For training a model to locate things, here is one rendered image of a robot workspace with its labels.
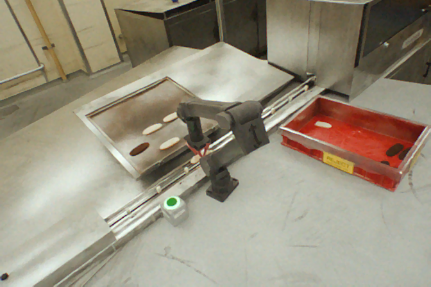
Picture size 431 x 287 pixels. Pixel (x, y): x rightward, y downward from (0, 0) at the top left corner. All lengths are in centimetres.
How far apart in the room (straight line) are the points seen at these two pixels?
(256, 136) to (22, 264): 81
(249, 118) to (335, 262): 52
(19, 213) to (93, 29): 342
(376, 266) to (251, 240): 36
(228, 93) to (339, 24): 61
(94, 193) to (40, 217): 21
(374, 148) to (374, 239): 44
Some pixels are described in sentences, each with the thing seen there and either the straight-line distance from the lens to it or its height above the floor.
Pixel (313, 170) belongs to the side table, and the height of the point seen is 82.
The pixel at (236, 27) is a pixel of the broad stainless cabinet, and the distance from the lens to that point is 364.
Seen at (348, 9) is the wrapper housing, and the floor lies 127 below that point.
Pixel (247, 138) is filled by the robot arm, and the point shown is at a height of 123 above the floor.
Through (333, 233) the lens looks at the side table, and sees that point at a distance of 113.
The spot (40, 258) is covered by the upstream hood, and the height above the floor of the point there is 92.
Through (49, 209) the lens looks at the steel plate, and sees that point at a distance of 146.
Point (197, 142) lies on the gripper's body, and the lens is 123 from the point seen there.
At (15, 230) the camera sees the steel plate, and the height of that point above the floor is 82.
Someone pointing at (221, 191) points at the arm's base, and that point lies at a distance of 120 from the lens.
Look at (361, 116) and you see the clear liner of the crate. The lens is 152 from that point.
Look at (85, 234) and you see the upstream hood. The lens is 114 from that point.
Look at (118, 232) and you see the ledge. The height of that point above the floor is 86.
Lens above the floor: 173
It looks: 35 degrees down
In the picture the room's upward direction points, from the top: 10 degrees counter-clockwise
